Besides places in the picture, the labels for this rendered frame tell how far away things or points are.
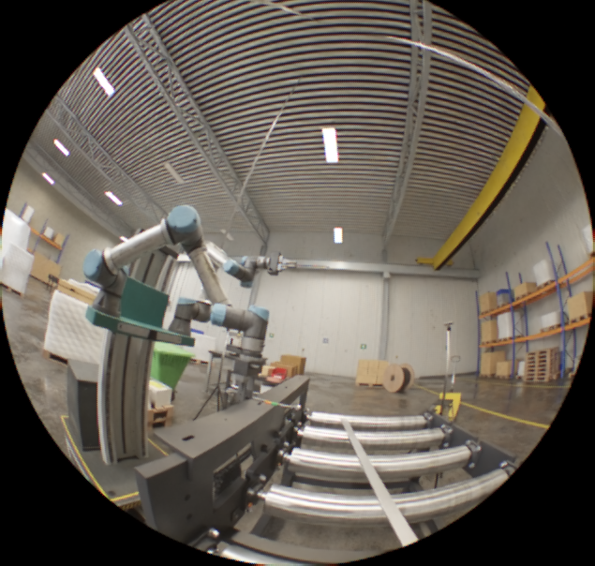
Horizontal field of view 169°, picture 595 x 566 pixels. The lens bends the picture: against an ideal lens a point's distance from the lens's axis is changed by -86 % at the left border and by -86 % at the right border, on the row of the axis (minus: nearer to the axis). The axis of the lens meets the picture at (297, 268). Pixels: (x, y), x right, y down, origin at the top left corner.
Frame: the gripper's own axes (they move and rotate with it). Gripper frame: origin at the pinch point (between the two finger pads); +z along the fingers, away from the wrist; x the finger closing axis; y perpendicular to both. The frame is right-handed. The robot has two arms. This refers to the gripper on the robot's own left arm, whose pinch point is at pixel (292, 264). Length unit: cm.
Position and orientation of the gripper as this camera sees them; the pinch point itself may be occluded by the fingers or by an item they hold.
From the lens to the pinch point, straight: 112.4
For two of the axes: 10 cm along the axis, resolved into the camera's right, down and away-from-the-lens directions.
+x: 1.4, -9.2, 3.7
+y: -2.0, -3.9, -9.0
